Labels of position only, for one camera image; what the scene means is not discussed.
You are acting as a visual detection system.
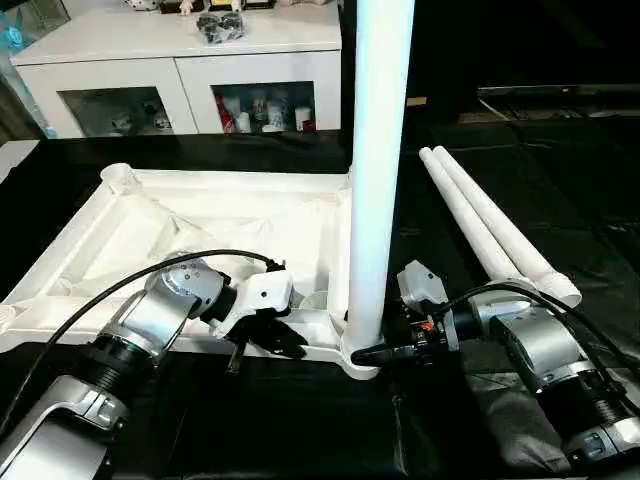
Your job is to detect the red and white bottle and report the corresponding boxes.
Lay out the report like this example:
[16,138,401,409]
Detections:
[218,97,239,135]

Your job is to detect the long black bar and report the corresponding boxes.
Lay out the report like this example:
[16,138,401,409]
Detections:
[477,85,640,97]

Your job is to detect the black mat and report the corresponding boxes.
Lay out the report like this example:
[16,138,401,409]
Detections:
[0,127,640,480]

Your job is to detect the white cabinet with glass doors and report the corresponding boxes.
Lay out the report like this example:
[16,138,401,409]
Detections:
[10,7,344,139]

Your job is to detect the dark crumpled plastic bag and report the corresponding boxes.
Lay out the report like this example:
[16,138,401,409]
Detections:
[196,12,249,46]

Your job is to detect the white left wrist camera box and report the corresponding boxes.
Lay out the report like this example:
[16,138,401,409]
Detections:
[209,269,294,341]

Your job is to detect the black left wrist camera cable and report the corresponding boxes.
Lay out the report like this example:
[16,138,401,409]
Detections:
[0,248,286,436]

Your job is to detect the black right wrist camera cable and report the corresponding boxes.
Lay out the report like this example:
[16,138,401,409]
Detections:
[444,282,640,371]

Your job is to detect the white plastic table top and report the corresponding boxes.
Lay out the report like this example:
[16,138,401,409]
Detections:
[0,162,389,381]

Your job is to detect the white plastic table leg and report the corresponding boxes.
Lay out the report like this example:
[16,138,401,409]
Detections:
[418,147,521,281]
[432,144,584,309]
[342,0,417,364]

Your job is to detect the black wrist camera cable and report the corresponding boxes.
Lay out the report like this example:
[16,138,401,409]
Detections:
[444,282,640,371]
[0,248,286,436]

